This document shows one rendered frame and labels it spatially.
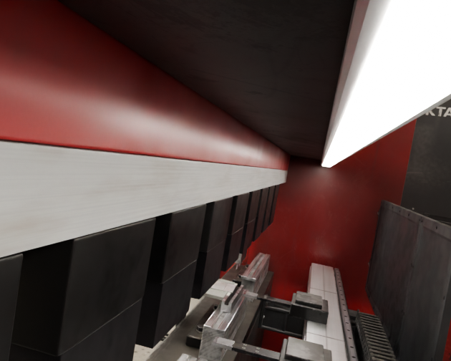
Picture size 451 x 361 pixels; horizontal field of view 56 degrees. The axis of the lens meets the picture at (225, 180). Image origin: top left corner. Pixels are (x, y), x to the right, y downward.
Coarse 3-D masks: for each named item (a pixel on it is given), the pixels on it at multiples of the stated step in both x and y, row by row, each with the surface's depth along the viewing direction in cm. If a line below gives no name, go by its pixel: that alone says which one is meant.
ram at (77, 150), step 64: (0, 0) 19; (0, 64) 20; (64, 64) 24; (128, 64) 32; (0, 128) 20; (64, 128) 26; (128, 128) 34; (192, 128) 50; (0, 192) 21; (64, 192) 27; (128, 192) 36; (192, 192) 54; (0, 256) 22
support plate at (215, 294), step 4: (220, 280) 143; (224, 280) 143; (208, 292) 128; (212, 292) 128; (216, 292) 129; (220, 292) 130; (224, 292) 130; (208, 296) 127; (212, 296) 126; (216, 296) 126; (220, 296) 126; (224, 296) 127
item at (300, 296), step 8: (248, 296) 130; (256, 296) 131; (264, 296) 132; (296, 296) 127; (304, 296) 129; (312, 296) 130; (320, 296) 131; (280, 304) 128; (288, 304) 128; (296, 304) 123; (304, 304) 124; (312, 304) 123; (320, 304) 123; (296, 312) 123; (304, 312) 122; (312, 312) 122; (320, 312) 122; (328, 312) 121; (312, 320) 122; (320, 320) 122
